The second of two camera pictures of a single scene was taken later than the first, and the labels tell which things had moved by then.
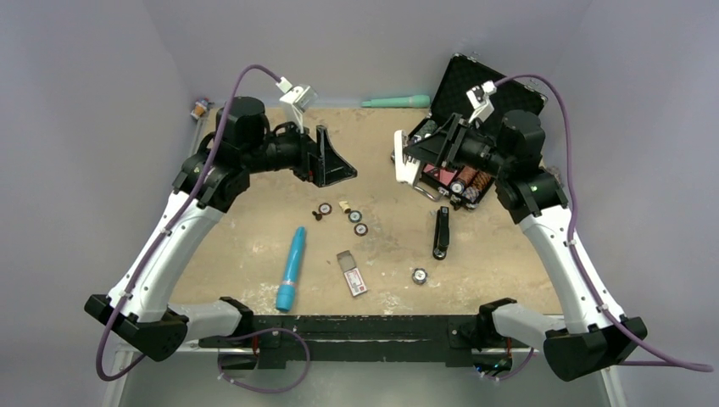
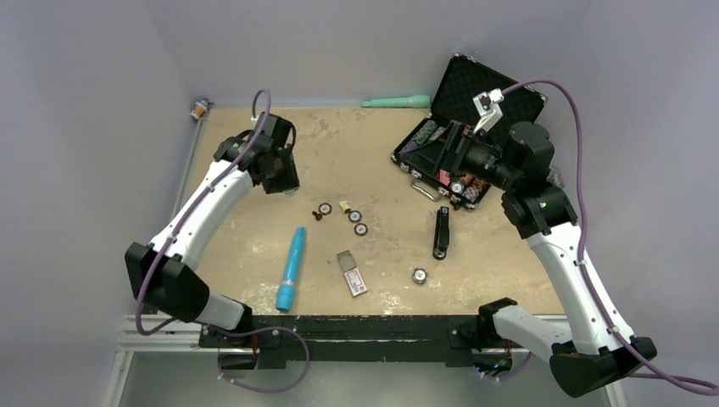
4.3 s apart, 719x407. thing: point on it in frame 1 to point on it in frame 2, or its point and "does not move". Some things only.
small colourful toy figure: x=201 y=107 does not move
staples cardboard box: x=352 y=273 does not move
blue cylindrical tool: x=286 y=291 does not move
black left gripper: x=331 y=166 to x=290 y=181
